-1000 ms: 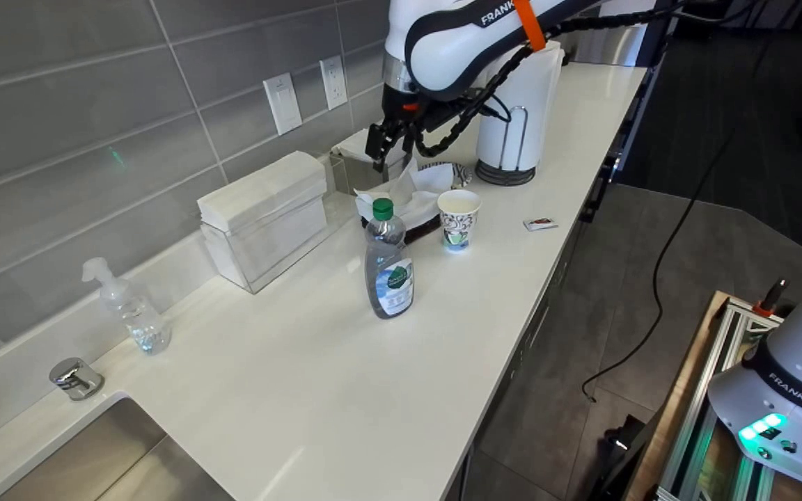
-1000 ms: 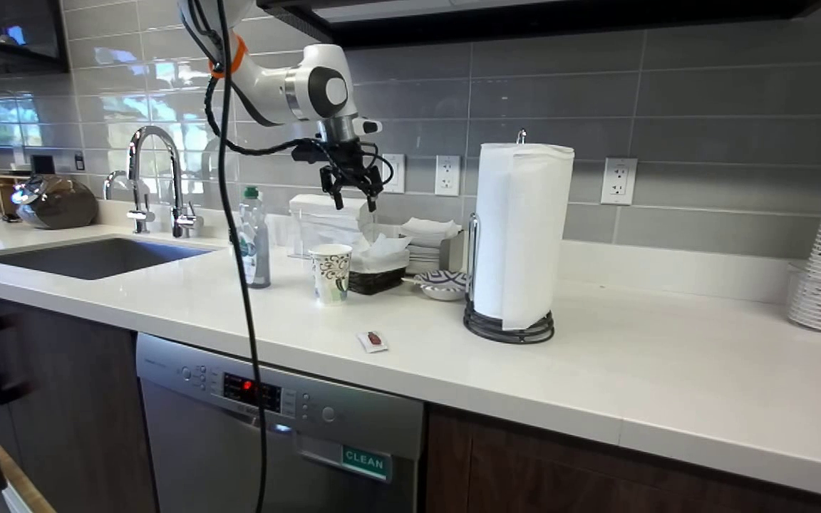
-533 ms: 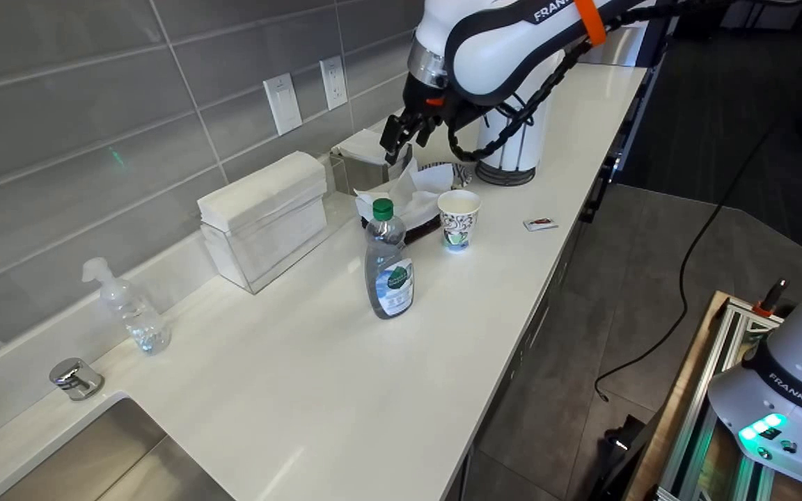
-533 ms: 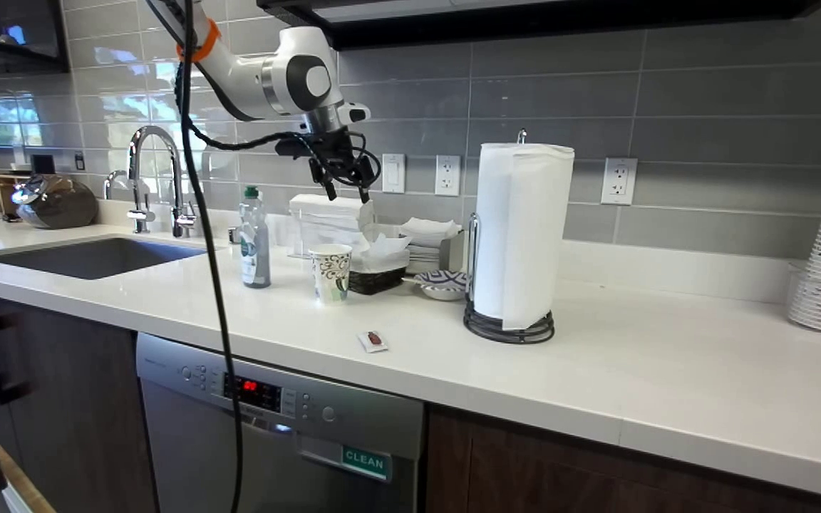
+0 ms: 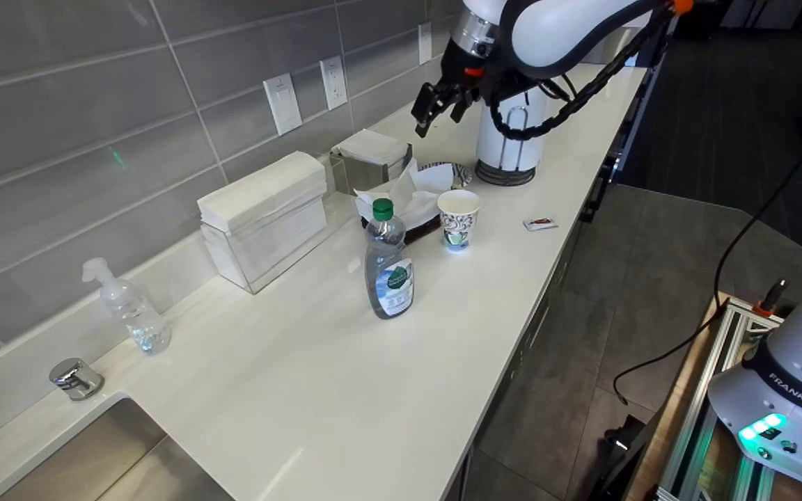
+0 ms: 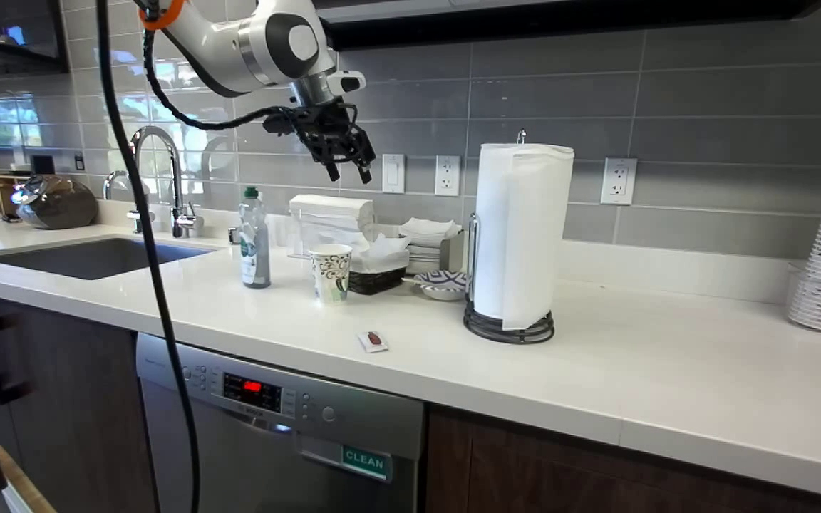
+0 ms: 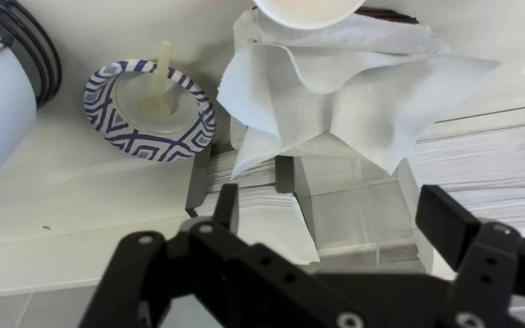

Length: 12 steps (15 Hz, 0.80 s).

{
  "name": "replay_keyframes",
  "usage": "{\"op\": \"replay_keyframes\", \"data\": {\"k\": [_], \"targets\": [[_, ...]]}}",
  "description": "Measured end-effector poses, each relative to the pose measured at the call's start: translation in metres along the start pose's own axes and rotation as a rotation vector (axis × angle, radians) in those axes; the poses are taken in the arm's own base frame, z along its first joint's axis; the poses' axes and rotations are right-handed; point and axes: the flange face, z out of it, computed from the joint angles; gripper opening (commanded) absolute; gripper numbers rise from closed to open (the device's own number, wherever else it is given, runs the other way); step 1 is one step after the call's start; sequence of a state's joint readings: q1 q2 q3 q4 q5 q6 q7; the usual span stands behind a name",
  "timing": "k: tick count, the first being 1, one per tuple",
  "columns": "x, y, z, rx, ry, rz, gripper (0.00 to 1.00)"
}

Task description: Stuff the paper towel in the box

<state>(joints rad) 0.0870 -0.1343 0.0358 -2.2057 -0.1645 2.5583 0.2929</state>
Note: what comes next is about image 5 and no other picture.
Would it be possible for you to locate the patterned paper cup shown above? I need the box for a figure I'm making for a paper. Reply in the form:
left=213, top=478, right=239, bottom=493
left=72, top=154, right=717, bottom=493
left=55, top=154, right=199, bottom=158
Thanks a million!
left=434, top=187, right=485, bottom=255

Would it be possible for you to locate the dish soap bottle green cap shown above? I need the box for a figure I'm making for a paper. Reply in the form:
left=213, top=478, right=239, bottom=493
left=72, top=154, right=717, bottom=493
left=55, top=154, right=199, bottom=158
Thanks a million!
left=362, top=194, right=419, bottom=322

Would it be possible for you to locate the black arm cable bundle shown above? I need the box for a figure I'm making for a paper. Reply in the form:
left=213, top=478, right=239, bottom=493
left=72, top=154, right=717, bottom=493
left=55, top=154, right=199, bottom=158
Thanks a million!
left=485, top=6, right=679, bottom=145

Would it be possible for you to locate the clear spray bottle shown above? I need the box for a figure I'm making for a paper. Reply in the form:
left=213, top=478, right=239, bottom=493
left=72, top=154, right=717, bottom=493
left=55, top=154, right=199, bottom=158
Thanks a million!
left=82, top=255, right=175, bottom=358

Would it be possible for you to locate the white paper towel box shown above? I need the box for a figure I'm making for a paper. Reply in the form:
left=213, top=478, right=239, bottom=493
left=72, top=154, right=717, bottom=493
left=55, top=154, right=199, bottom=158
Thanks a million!
left=196, top=150, right=331, bottom=297

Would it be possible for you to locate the black floor cable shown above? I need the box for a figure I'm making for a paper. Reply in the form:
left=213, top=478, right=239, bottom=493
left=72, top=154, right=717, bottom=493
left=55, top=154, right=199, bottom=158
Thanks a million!
left=611, top=136, right=802, bottom=409

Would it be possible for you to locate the undermount kitchen sink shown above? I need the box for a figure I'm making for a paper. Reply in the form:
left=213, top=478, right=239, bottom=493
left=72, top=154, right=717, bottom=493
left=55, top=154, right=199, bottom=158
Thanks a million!
left=0, top=395, right=239, bottom=501

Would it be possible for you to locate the small metal countertop fitting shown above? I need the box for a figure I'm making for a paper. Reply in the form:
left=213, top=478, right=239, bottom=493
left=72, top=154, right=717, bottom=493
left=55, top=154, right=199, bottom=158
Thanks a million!
left=48, top=356, right=107, bottom=404

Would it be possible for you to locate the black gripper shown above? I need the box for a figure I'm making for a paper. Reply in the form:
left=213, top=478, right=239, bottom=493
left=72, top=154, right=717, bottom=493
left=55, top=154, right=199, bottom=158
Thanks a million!
left=409, top=45, right=499, bottom=141

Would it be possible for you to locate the aluminium frame robot cart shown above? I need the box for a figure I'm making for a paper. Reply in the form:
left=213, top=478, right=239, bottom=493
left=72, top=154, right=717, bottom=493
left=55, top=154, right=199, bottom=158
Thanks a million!
left=621, top=290, right=788, bottom=501

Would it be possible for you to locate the white wall outlet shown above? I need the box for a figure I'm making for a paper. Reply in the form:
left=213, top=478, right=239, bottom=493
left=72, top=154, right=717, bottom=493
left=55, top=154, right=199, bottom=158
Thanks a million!
left=261, top=72, right=306, bottom=136
left=414, top=19, right=434, bottom=66
left=318, top=56, right=350, bottom=112

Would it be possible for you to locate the metal napkin box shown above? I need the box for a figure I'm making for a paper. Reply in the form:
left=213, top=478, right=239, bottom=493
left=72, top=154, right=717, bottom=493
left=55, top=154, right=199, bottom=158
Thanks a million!
left=328, top=126, right=414, bottom=194

